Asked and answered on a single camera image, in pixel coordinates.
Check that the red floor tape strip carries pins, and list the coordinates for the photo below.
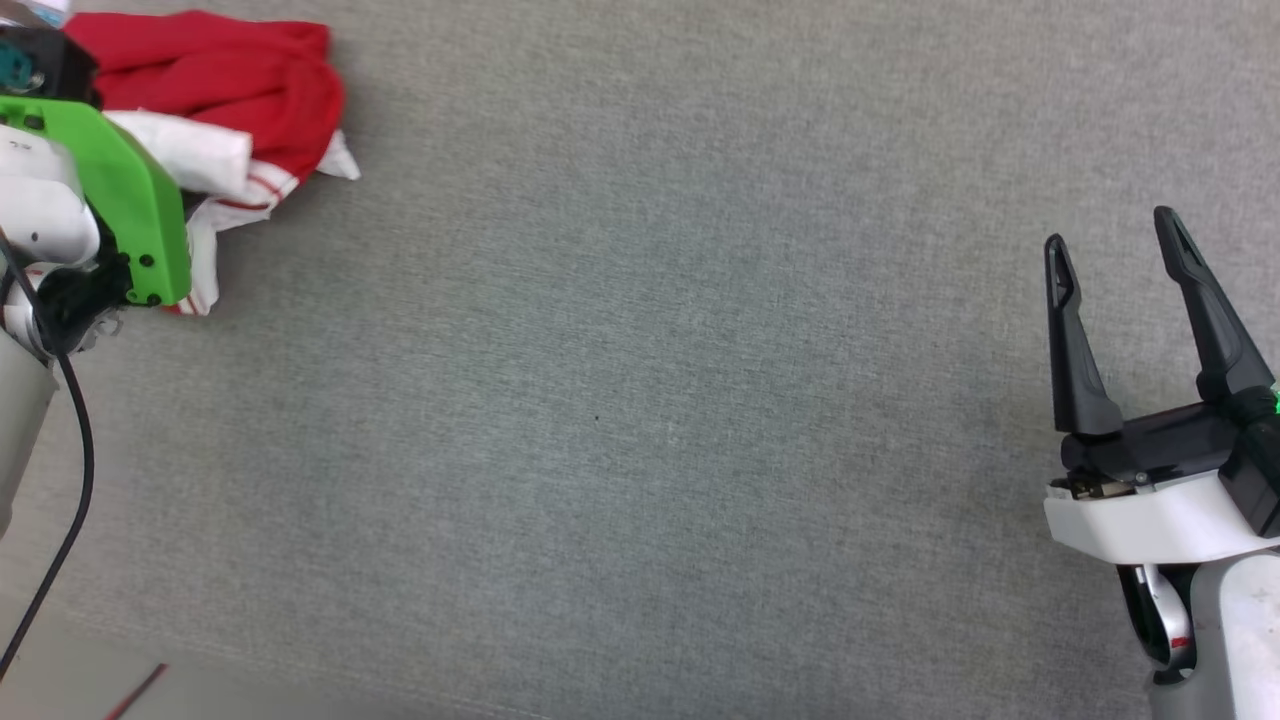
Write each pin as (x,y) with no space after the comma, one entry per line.
(140,690)

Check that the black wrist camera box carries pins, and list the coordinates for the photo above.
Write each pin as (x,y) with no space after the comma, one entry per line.
(50,60)
(1258,470)

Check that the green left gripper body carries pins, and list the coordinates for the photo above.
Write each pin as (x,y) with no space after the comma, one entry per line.
(140,215)

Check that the red white basketball jersey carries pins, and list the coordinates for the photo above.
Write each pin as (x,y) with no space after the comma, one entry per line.
(230,80)

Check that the grey fabric sofa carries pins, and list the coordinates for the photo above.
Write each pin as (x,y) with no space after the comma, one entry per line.
(640,360)

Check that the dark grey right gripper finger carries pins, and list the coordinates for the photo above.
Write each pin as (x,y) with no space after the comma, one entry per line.
(1215,340)
(1078,380)

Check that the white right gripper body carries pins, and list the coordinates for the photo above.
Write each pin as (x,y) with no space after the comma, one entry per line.
(1150,520)

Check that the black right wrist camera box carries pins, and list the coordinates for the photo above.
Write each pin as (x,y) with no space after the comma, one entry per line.
(1258,470)

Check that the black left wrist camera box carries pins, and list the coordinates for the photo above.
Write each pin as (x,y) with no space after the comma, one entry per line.
(50,60)

